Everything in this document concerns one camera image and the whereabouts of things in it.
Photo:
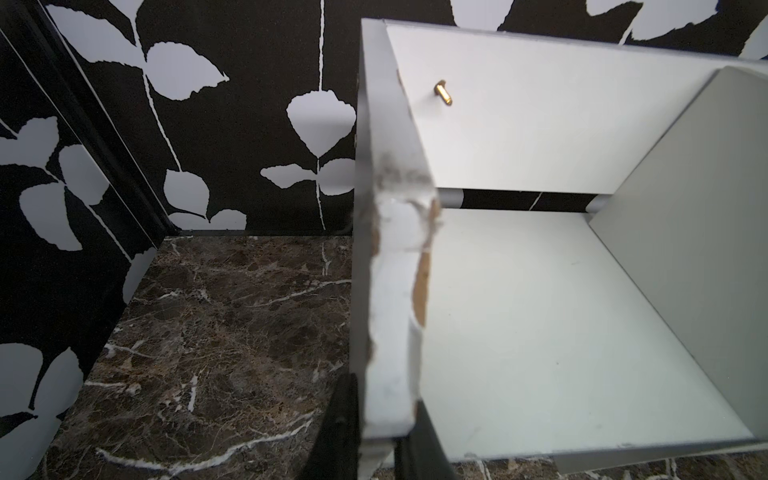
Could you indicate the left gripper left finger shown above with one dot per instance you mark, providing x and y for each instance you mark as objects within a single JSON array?
[{"x": 334, "y": 455}]

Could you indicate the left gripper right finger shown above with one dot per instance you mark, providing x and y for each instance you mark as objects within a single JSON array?
[{"x": 419, "y": 455}]

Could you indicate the white wooden bookshelf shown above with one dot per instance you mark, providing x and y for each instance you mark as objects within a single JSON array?
[{"x": 569, "y": 261}]

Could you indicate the brass screw in shelf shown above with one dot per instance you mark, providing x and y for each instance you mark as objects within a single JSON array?
[{"x": 441, "y": 91}]

